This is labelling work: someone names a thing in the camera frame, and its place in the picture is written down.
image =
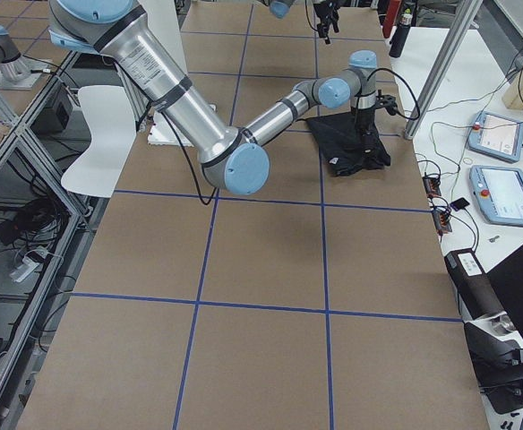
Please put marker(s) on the black water bottle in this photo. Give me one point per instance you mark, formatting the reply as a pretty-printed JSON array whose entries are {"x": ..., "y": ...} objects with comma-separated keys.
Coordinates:
[{"x": 398, "y": 40}]

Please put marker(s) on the white plastic chair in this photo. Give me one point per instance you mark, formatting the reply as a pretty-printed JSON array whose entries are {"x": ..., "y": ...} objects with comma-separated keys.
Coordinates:
[{"x": 110, "y": 119}]

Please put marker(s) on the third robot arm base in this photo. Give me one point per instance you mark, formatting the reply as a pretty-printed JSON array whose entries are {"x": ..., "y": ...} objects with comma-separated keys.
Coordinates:
[{"x": 16, "y": 71}]

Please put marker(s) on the near teach pendant tablet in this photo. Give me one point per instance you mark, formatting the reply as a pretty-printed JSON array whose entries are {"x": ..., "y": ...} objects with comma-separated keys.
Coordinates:
[{"x": 499, "y": 194}]

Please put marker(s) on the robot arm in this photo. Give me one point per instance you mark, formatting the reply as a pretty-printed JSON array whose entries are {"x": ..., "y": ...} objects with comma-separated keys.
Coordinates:
[
  {"x": 280, "y": 8},
  {"x": 231, "y": 158}
]

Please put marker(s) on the black graphic t-shirt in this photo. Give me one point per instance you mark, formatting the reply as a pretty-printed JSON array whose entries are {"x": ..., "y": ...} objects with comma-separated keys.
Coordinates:
[{"x": 341, "y": 146}]

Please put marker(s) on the teach pendant tablet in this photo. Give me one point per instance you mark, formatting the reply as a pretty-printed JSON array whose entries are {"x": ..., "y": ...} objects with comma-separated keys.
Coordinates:
[
  {"x": 496, "y": 136},
  {"x": 499, "y": 194}
]

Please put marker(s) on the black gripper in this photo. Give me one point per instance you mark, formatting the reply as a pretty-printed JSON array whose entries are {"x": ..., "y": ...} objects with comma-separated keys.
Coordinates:
[
  {"x": 363, "y": 117},
  {"x": 325, "y": 18}
]

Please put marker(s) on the aluminium frame post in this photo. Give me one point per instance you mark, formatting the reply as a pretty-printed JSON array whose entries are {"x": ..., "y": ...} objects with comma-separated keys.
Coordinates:
[{"x": 466, "y": 13}]

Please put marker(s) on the black box with label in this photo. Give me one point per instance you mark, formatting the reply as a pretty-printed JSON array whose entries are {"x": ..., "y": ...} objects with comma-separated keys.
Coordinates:
[{"x": 472, "y": 283}]

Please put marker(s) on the white power strip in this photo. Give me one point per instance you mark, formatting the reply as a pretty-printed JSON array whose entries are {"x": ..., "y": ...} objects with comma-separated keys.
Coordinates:
[{"x": 29, "y": 263}]

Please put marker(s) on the far teach pendant tablet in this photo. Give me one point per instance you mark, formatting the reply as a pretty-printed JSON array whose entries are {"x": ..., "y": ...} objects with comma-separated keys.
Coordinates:
[{"x": 496, "y": 136}]

